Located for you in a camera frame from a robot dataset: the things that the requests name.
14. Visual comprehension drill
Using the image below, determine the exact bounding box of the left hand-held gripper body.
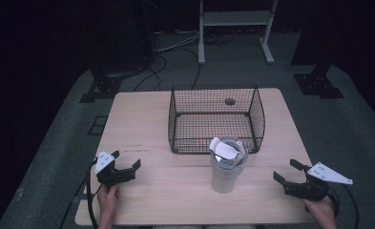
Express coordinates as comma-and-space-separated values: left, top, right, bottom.
94, 151, 137, 188

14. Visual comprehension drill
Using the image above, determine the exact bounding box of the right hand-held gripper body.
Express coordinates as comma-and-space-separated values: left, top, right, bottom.
282, 161, 355, 202

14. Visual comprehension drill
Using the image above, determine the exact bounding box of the person's left hand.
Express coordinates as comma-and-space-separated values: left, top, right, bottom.
96, 184, 121, 212

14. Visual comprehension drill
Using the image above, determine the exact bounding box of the person's right hand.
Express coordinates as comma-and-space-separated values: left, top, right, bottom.
302, 196, 337, 222

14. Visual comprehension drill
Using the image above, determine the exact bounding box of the white tumbler with clear lid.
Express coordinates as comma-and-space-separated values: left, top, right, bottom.
209, 135, 250, 195

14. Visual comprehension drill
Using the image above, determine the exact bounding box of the white paper scrap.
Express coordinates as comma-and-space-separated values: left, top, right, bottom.
209, 136, 242, 161

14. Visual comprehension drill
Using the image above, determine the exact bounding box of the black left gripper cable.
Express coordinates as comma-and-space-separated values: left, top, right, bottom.
58, 157, 104, 229

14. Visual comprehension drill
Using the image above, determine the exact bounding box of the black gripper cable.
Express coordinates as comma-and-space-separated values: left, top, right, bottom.
58, 157, 104, 229
326, 183, 361, 229

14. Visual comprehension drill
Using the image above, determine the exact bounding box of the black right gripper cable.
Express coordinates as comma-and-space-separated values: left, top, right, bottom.
326, 183, 361, 229

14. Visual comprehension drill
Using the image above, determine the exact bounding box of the black wire mesh basket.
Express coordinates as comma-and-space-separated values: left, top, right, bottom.
167, 83, 266, 156

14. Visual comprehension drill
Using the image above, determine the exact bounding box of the black stand with base plate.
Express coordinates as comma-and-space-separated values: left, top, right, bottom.
290, 0, 345, 100
78, 61, 127, 104

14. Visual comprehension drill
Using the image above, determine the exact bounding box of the black floor cable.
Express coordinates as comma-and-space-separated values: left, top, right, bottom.
132, 47, 202, 94

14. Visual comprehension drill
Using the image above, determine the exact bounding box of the white floor cable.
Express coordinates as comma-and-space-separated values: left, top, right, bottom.
154, 29, 202, 54

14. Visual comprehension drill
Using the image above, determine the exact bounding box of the white metal stand frame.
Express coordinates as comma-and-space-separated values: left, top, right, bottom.
198, 0, 279, 66

